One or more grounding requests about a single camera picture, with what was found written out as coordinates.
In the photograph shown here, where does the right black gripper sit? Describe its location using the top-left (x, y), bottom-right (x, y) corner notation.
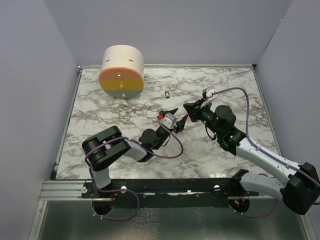
top-left (183, 98), bottom-right (222, 137)

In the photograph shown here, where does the small black key tag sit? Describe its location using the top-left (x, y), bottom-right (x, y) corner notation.
top-left (165, 91), bottom-right (170, 99)

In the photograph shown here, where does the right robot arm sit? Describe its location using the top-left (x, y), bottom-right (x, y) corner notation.
top-left (183, 100), bottom-right (320, 215)

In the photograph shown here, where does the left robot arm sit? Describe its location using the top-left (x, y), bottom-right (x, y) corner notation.
top-left (81, 108), bottom-right (188, 198)

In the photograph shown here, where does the round pastel drawer cabinet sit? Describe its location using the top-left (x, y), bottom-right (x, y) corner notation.
top-left (98, 44), bottom-right (144, 99)

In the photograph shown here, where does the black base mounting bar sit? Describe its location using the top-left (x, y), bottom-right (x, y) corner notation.
top-left (51, 172), bottom-right (261, 210)

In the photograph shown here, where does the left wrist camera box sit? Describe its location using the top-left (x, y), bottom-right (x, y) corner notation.
top-left (157, 113), bottom-right (177, 129)

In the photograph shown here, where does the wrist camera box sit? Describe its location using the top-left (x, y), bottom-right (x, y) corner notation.
top-left (157, 113), bottom-right (177, 129)
top-left (202, 85), bottom-right (216, 100)

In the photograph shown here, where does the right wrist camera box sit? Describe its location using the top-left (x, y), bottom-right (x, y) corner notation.
top-left (202, 85), bottom-right (216, 100)

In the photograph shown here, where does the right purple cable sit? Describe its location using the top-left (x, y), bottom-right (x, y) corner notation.
top-left (212, 86), bottom-right (320, 218)

